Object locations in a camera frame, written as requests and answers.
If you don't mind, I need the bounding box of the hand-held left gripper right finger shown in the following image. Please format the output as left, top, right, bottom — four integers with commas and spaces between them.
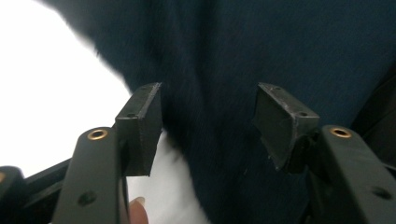
251, 82, 321, 174

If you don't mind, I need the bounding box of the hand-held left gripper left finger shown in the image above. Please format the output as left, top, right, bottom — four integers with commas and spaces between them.
115, 82, 163, 177

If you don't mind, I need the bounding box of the black knit garment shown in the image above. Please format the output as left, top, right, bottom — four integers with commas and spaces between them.
38, 0, 396, 224

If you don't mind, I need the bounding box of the white board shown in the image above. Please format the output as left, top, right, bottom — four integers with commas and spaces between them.
0, 0, 213, 224

